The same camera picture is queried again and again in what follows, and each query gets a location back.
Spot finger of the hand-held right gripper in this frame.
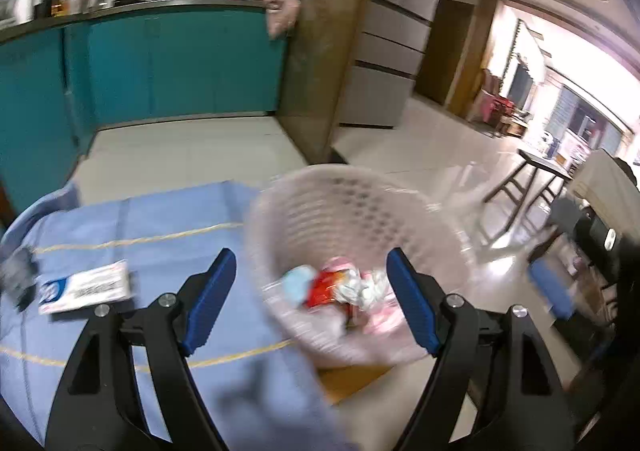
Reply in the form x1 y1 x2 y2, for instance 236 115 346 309
528 257 577 323

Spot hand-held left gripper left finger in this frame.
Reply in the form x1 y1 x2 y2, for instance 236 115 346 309
45 247 238 451

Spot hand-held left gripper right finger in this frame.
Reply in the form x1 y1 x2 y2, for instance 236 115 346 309
386 246 577 451

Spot pink printed plastic wrapper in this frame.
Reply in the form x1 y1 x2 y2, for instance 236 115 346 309
359 301 407 338

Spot white plastic bag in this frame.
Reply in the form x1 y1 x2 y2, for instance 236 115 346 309
346 268 396 313

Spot red snack packet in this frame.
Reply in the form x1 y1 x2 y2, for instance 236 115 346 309
306 267 357 308

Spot small pink packet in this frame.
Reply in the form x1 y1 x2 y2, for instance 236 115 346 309
321 255 352 274

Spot pale blue bag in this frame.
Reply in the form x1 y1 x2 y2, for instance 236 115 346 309
281 266 314 305

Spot white plastic mesh basket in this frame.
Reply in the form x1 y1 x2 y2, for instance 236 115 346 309
245 165 482 368

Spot beige covered table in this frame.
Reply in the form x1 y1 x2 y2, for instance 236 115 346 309
564 147 640 222

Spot blue blanket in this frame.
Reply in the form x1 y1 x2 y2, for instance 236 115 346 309
0 178 362 451

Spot dark wooden stool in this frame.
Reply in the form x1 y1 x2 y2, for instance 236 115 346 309
481 147 574 248

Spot white and blue carton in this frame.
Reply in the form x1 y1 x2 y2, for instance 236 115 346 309
37 260 134 316

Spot dark crumpled item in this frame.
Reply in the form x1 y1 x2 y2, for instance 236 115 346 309
0 247 39 310

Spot teal kitchen cabinets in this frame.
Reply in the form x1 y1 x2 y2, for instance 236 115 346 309
0 6 289 212

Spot grey refrigerator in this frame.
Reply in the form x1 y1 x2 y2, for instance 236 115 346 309
339 0 444 130

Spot pink hanging cloth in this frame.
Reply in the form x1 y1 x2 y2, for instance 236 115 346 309
264 0 302 40

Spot wooden door frame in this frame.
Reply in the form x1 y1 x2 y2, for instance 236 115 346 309
274 0 382 166

